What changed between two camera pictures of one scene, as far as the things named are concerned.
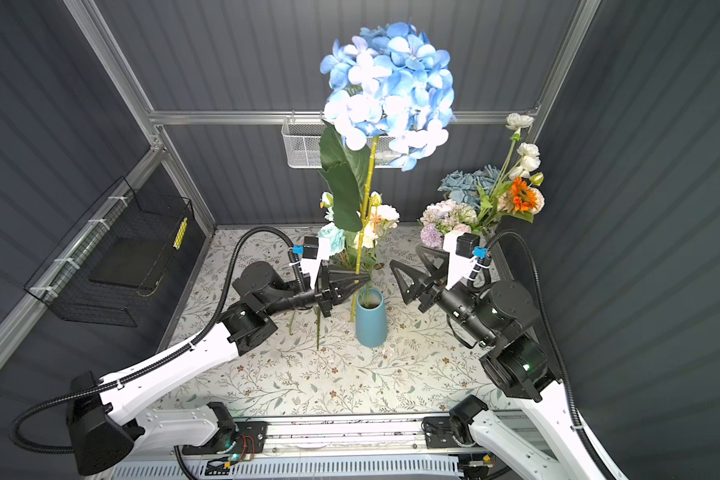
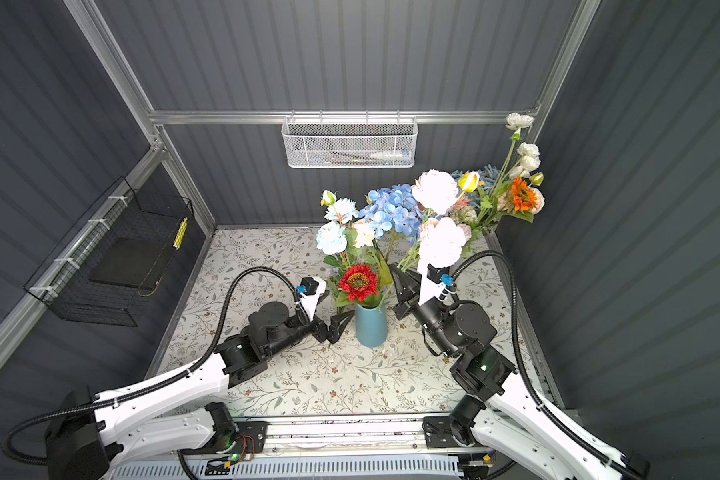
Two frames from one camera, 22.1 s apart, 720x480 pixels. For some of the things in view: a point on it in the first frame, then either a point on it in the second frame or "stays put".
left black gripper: [346, 277] → [322, 333]
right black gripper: [420, 281] → [411, 293]
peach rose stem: [505, 202] stays put
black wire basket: [124, 246] stays put
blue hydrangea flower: [390, 83] → [393, 208]
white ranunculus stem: [527, 159] stays put
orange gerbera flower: [523, 197] stays put
